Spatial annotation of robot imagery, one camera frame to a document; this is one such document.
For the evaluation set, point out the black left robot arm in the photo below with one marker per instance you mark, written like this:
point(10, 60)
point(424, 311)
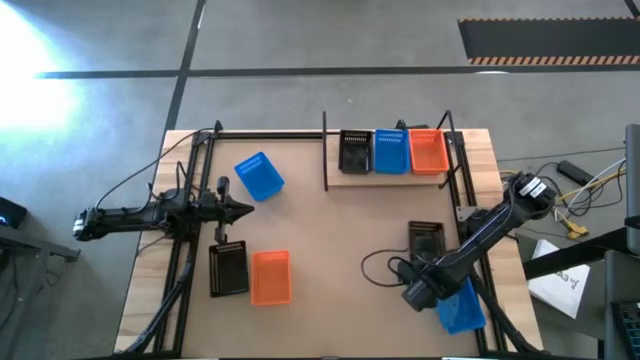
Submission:
point(130, 217)

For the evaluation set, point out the dark grey desk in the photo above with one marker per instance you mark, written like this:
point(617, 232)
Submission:
point(620, 280)

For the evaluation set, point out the white paper sheet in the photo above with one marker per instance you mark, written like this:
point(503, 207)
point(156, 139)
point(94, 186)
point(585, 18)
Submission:
point(557, 290)

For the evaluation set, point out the black metal shelf frame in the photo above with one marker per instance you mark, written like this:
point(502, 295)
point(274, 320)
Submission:
point(324, 150)

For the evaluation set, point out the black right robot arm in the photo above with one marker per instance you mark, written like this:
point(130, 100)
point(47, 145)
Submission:
point(480, 240)

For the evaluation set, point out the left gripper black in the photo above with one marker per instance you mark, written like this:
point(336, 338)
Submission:
point(223, 212)

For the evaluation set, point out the orange plastic basket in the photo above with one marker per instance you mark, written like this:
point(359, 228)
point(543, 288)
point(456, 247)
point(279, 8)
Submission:
point(270, 278)
point(429, 152)

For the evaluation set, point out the grey metal mounting bracket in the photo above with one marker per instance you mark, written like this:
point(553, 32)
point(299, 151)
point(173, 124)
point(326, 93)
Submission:
point(465, 214)

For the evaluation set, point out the black keyboard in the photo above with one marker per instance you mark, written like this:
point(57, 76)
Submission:
point(627, 320)

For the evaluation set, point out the black power strip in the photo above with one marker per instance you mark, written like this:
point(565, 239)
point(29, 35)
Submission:
point(577, 172)

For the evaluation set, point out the black aluminium table frame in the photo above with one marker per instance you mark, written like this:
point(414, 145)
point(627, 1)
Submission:
point(270, 135)

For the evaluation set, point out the yellow plug connector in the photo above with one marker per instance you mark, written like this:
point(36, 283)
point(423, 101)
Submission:
point(577, 231)

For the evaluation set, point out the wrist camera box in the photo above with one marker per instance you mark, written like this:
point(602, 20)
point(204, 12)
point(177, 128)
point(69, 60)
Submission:
point(407, 274)
point(208, 201)

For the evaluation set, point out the blue plastic basket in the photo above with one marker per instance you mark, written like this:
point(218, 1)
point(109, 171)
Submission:
point(462, 315)
point(392, 155)
point(259, 176)

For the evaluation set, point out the grey computer monitor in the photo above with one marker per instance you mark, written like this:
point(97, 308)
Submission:
point(633, 175)

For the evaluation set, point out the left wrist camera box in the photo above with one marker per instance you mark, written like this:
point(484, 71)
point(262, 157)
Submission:
point(208, 201)

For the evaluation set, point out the wooden shelf board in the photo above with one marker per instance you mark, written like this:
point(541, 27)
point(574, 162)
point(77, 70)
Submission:
point(385, 181)

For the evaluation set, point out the black device blue light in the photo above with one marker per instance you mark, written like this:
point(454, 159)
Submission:
point(12, 212)

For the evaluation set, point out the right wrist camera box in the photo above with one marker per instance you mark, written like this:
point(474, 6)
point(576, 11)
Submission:
point(407, 274)

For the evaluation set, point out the hazard striped floor mat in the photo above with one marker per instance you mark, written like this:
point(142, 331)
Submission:
point(550, 40)

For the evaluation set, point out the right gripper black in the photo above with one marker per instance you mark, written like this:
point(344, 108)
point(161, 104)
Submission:
point(425, 292)

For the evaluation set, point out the black plastic basket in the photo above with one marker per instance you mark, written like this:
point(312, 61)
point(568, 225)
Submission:
point(228, 270)
point(426, 240)
point(355, 155)

